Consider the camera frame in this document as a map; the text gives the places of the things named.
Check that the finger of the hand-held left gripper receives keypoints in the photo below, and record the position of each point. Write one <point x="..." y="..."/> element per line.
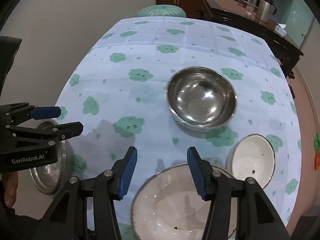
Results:
<point x="72" y="129"/>
<point x="47" y="112"/>

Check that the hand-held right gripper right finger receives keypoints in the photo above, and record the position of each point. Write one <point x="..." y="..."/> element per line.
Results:
<point x="197" y="172"/>

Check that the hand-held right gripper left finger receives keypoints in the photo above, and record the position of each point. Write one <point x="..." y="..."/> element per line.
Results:
<point x="128" y="172"/>

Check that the large steel bowl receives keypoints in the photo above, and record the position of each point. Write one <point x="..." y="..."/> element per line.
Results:
<point x="50" y="177"/>

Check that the large white enamel bowl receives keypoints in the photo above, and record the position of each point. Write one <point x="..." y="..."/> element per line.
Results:
<point x="162" y="205"/>

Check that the small white enamel bowl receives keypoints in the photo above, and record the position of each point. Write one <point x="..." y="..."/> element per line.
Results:
<point x="250" y="160"/>

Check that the small steel bowl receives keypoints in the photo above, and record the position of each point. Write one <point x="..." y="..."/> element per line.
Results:
<point x="200" y="105"/>

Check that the person's left hand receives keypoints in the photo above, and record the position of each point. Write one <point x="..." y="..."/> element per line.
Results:
<point x="10" y="188"/>

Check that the person's dark clothing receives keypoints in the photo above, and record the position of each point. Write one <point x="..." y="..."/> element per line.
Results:
<point x="25" y="225"/>

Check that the green cloud print tablecloth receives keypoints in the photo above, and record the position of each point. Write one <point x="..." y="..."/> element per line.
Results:
<point x="150" y="55"/>

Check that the orange carrot toy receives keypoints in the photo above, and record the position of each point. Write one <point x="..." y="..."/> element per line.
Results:
<point x="317" y="152"/>

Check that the white tissue box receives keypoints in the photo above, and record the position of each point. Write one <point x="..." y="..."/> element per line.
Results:
<point x="281" y="28"/>

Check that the clear glass tumbler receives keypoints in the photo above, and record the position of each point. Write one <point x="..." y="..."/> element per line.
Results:
<point x="251" y="11"/>

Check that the dark wooden table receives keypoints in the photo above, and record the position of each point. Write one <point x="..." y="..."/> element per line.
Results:
<point x="225" y="2"/>

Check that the steel thermos kettle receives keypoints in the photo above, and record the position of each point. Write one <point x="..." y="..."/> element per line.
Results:
<point x="266" y="8"/>

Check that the green door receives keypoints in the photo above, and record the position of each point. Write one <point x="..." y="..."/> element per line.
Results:
<point x="302" y="22"/>

